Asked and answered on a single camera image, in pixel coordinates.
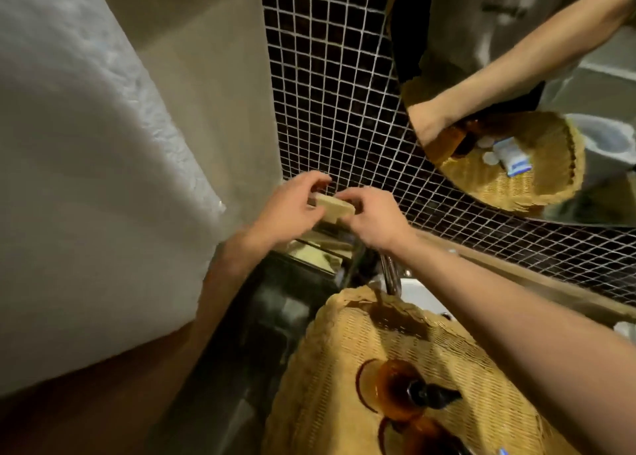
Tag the black glossy tray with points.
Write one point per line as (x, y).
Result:
(318, 253)

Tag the amber pump bottle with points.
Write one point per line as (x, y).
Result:
(422, 437)
(397, 385)

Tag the white textured towel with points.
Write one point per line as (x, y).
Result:
(89, 171)

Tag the round wall mirror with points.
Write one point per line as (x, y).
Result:
(502, 47)

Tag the white container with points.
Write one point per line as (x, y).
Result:
(626, 330)

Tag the woven wicker basket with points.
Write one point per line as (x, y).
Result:
(323, 380)

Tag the person's left thumb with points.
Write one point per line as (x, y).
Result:
(315, 213)

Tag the wooden ledge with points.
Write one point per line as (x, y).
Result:
(546, 281)

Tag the person's right forearm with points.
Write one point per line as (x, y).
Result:
(521, 330)

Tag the small beige soap box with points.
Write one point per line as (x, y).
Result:
(334, 207)

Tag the person's left hand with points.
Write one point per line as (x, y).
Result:
(280, 211)

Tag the chrome faucet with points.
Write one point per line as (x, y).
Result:
(391, 273)

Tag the person's left forearm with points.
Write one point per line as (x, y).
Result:
(164, 350)

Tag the white sink basin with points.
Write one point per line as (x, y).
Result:
(422, 295)

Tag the person's right thumb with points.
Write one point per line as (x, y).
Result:
(353, 195)

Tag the person's right hand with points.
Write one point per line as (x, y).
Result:
(382, 221)

